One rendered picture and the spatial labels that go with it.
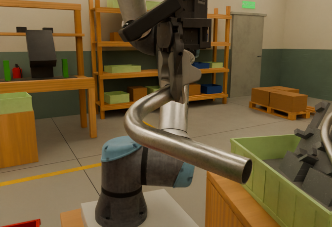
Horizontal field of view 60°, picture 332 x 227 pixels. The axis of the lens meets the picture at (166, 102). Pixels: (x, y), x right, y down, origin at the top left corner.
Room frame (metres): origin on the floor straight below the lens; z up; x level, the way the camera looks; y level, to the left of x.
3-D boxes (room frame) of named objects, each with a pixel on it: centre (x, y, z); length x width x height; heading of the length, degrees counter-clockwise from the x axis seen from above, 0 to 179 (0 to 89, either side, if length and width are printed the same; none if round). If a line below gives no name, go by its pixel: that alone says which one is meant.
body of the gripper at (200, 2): (0.56, -0.03, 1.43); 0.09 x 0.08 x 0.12; 111
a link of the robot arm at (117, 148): (0.77, 0.12, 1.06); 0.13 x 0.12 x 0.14; 87
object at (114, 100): (6.11, 0.00, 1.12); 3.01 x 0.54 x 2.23; 119
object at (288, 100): (5.82, -2.44, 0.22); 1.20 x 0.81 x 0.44; 24
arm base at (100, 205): (0.76, 0.13, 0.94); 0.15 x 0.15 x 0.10
